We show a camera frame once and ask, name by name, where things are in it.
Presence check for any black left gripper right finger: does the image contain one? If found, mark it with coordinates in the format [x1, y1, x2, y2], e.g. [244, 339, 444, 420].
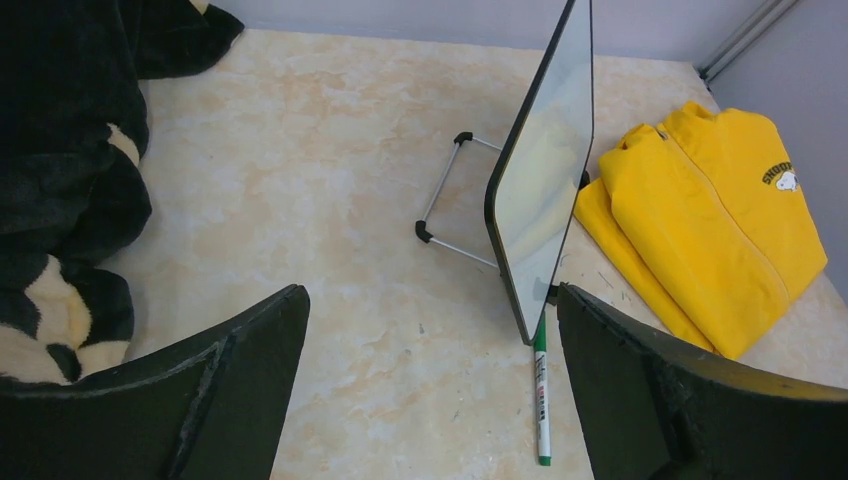
[557, 284, 847, 479]

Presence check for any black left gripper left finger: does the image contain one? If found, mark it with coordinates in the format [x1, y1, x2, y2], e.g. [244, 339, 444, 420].
[1, 284, 310, 479]

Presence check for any green whiteboard marker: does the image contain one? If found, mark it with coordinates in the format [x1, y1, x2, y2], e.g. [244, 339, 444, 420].
[533, 312, 552, 466]

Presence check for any black framed whiteboard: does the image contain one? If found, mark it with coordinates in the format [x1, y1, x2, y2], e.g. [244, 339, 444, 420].
[484, 1, 594, 345]

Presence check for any yellow folded sweatshirt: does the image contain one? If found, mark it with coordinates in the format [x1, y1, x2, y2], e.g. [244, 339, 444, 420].
[574, 101, 828, 360]

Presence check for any black floral plush blanket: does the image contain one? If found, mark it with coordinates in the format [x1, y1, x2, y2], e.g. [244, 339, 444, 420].
[1, 1, 244, 388]

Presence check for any aluminium frame post right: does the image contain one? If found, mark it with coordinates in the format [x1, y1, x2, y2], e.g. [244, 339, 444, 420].
[696, 0, 801, 85]

